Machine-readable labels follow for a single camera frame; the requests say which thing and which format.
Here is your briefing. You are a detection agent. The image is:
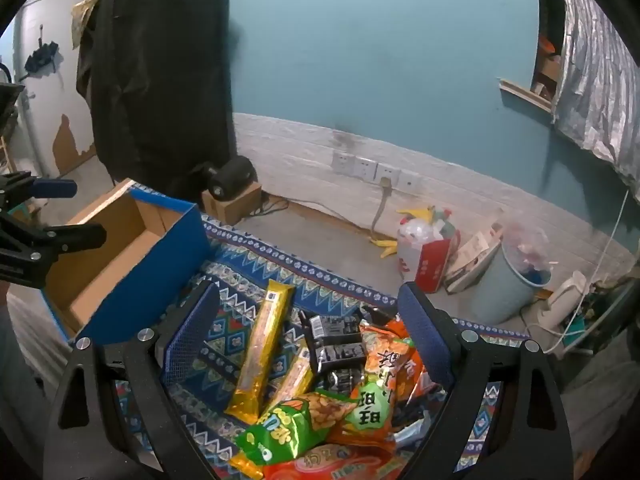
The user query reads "small brown cardboard box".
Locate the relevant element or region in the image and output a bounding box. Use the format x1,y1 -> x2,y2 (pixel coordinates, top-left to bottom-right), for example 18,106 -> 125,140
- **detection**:
201,182 -> 264,226

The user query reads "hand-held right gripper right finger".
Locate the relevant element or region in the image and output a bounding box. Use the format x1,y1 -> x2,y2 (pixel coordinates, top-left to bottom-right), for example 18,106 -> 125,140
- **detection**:
396,281 -> 574,480

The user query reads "white cord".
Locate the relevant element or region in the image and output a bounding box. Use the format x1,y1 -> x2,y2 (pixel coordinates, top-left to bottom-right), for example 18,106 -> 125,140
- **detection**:
542,190 -> 631,356

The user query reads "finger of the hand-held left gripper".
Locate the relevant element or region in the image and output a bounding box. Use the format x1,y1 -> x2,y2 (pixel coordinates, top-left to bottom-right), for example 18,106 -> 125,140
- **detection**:
0,171 -> 79,211
0,219 -> 107,289

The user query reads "wooden ledge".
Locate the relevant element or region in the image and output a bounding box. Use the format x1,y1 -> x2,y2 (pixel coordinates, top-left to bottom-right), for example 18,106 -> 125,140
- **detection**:
499,78 -> 553,112

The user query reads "torn beige paper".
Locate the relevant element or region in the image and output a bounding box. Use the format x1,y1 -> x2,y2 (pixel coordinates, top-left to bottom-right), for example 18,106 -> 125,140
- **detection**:
72,0 -> 103,51

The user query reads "light blue trash bin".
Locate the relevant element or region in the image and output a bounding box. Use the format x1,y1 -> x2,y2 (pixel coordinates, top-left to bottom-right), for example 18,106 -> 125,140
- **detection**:
460,232 -> 553,326

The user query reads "black cylinder device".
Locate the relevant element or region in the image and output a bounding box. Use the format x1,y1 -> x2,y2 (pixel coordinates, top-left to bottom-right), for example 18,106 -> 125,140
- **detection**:
202,156 -> 257,201

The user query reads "orange snack packet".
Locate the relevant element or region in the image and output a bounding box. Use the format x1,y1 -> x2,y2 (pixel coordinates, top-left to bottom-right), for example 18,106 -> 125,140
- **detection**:
360,310 -> 441,406

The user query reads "red white carton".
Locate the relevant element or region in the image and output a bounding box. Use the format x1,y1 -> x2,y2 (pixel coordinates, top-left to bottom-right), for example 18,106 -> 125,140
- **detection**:
396,215 -> 446,283

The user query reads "orange packet with green label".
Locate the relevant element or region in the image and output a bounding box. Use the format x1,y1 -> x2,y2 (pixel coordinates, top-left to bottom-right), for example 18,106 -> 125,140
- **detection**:
327,340 -> 416,453

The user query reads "green snack packet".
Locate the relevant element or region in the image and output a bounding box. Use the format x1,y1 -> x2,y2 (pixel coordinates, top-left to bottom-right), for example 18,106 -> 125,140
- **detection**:
235,392 -> 358,466

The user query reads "red-orange snack packet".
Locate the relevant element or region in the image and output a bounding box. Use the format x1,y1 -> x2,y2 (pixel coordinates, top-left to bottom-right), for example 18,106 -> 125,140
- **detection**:
230,440 -> 416,480

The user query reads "silver foil curtain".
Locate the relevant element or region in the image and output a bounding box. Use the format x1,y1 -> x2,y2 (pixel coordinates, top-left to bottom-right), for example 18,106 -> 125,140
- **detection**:
550,0 -> 640,191

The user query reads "long yellow snack packet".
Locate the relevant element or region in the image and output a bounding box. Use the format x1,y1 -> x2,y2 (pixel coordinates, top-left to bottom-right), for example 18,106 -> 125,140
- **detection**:
224,280 -> 297,423

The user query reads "grey plug cable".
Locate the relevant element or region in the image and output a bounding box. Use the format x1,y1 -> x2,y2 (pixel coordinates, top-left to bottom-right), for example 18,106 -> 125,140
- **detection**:
370,176 -> 393,241

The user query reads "black sachet strip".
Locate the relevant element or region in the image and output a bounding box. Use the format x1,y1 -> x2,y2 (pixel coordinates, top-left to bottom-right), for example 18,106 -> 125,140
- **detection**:
300,310 -> 368,391

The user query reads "black hanging item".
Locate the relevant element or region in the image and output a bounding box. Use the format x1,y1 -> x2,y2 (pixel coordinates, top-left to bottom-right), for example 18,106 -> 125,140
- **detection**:
25,25 -> 61,78

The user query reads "blue patterned blanket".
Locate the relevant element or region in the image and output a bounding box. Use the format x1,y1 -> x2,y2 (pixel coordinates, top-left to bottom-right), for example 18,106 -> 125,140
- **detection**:
115,214 -> 531,480

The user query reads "white door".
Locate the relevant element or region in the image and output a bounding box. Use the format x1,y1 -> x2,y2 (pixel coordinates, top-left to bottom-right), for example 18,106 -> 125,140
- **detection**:
10,0 -> 108,181

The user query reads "blue cardboard box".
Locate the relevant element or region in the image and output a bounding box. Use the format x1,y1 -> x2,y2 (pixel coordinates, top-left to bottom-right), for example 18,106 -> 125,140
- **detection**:
42,177 -> 213,346

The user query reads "red box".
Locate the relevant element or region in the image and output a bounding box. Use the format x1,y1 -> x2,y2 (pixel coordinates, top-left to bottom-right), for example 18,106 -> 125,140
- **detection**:
412,237 -> 458,295

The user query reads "short yellow snack packet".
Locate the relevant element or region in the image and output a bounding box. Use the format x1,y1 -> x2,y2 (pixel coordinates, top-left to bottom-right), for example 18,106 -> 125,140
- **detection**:
260,337 -> 316,416

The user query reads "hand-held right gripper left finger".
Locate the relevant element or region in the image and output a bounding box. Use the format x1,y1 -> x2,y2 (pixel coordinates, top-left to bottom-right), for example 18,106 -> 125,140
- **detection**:
42,280 -> 222,480

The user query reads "brown paper bag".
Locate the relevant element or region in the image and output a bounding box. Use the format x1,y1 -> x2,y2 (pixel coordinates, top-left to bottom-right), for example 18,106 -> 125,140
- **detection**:
445,225 -> 503,293

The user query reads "banana peel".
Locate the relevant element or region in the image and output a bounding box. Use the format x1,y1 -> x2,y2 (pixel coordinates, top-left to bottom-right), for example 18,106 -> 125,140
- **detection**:
396,205 -> 436,222
370,234 -> 401,260

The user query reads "black covered cabinet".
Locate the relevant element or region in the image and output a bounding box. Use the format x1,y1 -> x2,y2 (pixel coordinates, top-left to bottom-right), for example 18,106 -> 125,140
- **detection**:
75,0 -> 236,198

